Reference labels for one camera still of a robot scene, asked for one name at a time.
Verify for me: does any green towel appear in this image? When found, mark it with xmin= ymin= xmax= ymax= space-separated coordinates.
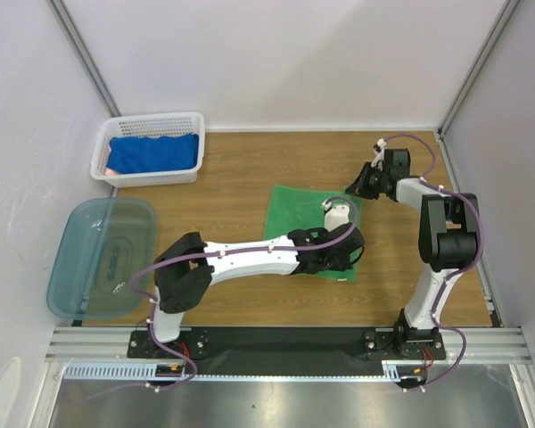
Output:
xmin=261 ymin=185 xmax=363 ymax=283

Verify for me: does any white perforated plastic basket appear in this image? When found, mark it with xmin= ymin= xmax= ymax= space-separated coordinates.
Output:
xmin=90 ymin=111 xmax=206 ymax=188

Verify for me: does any blue towel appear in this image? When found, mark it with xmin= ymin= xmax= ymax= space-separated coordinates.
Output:
xmin=106 ymin=134 xmax=200 ymax=174

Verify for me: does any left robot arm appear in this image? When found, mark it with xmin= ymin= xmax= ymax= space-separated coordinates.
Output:
xmin=146 ymin=222 xmax=365 ymax=357

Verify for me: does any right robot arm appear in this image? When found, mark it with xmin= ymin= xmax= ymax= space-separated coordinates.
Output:
xmin=347 ymin=144 xmax=482 ymax=360

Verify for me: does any blue translucent plastic tub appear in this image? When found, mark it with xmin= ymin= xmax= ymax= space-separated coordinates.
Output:
xmin=46 ymin=198 xmax=156 ymax=321

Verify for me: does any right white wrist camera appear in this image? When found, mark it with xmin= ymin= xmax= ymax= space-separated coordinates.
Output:
xmin=371 ymin=138 xmax=386 ymax=171

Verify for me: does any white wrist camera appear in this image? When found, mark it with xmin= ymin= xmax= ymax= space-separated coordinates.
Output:
xmin=322 ymin=201 xmax=350 ymax=232
xmin=371 ymin=138 xmax=386 ymax=171

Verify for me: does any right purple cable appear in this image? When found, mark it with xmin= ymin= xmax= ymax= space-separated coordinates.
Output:
xmin=383 ymin=132 xmax=486 ymax=393

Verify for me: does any purple cable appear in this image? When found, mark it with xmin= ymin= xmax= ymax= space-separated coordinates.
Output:
xmin=383 ymin=132 xmax=486 ymax=393
xmin=70 ymin=195 xmax=362 ymax=402

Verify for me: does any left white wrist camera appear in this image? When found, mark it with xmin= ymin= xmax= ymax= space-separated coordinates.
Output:
xmin=322 ymin=201 xmax=350 ymax=232

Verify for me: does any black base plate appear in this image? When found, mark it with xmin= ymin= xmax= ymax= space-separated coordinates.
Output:
xmin=127 ymin=325 xmax=447 ymax=376

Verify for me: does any slotted aluminium rail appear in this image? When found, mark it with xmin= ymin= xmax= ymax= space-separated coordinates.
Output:
xmin=45 ymin=326 xmax=531 ymax=385

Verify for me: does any right aluminium frame post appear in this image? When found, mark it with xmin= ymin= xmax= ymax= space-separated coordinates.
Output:
xmin=438 ymin=0 xmax=523 ymax=136

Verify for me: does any aluminium frame post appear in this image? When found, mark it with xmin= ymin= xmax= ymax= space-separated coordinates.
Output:
xmin=438 ymin=0 xmax=523 ymax=136
xmin=45 ymin=0 xmax=121 ymax=118

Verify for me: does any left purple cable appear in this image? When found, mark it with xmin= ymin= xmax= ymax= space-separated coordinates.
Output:
xmin=70 ymin=195 xmax=362 ymax=402

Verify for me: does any left aluminium frame post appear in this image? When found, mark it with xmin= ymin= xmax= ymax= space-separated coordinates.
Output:
xmin=45 ymin=0 xmax=121 ymax=118

